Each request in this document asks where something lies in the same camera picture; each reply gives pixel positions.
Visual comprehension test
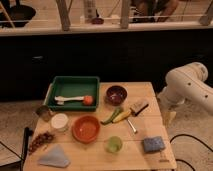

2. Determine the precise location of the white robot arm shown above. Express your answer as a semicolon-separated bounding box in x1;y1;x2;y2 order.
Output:
157;62;213;127

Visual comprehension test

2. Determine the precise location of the green plastic cup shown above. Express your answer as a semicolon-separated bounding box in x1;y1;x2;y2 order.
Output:
105;136;123;153

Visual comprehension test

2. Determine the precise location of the seated person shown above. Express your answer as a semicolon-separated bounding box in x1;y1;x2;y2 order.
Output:
131;0;179;23

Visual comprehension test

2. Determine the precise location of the light blue cloth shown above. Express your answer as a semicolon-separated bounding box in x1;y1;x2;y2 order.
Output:
37;145;71;168

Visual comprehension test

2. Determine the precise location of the green plastic tray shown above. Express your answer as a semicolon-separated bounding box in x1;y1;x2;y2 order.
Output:
45;76;99;111

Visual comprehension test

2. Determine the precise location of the red orange bowl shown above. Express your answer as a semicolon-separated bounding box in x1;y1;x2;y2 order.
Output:
71;115;100;144

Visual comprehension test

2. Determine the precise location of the white toy bone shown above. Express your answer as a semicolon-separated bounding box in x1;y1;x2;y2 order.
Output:
54;96;84;105

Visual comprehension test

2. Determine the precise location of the black chair frame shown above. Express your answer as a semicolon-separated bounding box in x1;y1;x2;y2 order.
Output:
0;127;33;171

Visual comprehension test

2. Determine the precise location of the dark purple bowl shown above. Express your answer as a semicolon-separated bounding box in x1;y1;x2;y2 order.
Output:
105;85;127;106

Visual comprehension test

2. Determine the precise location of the wooden scrub brush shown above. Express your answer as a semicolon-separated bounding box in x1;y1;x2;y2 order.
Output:
130;99;149;116

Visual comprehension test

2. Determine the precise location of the blue sponge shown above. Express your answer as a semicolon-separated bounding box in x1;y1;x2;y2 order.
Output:
142;136;165;153

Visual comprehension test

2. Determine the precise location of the yellow corn cob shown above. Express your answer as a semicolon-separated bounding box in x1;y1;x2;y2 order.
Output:
112;109;131;123

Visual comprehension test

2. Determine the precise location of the orange ball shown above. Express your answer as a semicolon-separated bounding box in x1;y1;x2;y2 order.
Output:
83;95;94;106

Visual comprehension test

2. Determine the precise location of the small metal cup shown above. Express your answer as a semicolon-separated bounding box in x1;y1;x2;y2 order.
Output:
36;105;51;122

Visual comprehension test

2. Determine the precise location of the black floor cable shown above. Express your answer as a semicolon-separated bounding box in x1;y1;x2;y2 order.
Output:
169;133;213;171

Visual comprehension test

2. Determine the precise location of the dark red object on ledge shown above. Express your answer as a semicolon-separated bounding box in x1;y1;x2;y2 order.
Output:
91;17;104;25

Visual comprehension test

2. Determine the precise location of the white round container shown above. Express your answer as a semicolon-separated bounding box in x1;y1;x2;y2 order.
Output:
50;113;69;132

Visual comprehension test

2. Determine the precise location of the red grape bunch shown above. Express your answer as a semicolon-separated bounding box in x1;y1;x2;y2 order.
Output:
28;132;54;154

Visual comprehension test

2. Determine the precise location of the black round stool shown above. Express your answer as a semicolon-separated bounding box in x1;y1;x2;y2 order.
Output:
0;5;36;27

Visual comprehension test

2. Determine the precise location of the metal utensil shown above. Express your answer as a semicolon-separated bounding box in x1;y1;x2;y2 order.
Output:
126;118;137;134

